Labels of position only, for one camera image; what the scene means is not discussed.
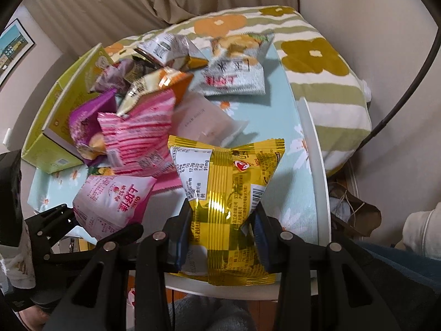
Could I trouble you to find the pink striped snack packet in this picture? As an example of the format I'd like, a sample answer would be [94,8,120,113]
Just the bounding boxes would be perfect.
[97,90,181,192]

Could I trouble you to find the green cardboard box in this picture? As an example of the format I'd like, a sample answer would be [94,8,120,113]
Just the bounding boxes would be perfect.
[21,43,116,175]

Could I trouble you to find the translucent white snack packet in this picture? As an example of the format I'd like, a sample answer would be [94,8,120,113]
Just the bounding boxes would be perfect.
[170,91,249,147]

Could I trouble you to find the grey white chip packet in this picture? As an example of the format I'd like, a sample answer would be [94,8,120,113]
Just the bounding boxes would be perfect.
[199,33,275,96]

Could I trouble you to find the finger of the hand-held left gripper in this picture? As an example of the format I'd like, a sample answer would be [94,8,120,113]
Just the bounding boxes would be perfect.
[41,223,144,273]
[23,205,77,249]

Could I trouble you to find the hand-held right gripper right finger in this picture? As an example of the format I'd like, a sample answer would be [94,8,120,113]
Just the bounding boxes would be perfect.
[241,202,400,331]

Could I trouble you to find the beige orange snack packet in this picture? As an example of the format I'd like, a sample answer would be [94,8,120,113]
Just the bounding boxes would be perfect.
[116,68,194,117]

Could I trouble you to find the grey fleece cloth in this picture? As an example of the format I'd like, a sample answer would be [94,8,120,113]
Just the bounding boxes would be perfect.
[169,295,256,331]

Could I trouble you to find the brown paper bag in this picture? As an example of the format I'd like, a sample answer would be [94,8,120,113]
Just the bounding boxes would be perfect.
[327,179,382,237]

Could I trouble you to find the cream cloth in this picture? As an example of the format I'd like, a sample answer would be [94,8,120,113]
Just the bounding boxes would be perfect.
[401,200,441,261]

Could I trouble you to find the green striped floral blanket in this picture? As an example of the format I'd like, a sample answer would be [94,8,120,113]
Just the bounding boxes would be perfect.
[103,5,373,176]

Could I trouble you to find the yellow foil snack packet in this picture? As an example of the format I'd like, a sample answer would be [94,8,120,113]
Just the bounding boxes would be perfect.
[168,136,286,287]

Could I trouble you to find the light pink snack packet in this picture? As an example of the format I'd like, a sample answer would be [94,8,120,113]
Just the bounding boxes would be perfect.
[72,174,157,242]

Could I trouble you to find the framed wall picture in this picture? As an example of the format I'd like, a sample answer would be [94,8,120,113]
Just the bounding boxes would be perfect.
[0,19,36,87]

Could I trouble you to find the beige curtain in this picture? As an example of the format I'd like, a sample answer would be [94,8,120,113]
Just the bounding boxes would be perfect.
[26,0,300,66]

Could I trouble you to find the black cable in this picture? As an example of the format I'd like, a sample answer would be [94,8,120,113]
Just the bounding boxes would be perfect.
[356,24,441,150]

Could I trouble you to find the person's dark blue trousers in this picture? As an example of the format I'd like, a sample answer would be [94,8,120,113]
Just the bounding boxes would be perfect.
[355,241,441,331]

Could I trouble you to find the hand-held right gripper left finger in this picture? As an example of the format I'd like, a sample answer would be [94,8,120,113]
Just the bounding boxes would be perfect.
[43,200,193,331]

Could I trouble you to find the silver orange snack packet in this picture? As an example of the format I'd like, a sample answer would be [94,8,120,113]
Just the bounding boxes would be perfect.
[134,34,209,71]

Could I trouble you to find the lilac snack packet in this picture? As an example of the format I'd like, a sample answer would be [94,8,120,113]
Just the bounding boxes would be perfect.
[90,58,135,94]

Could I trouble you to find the purple snack packet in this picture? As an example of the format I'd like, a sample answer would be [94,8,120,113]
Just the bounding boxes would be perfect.
[68,90,119,161]

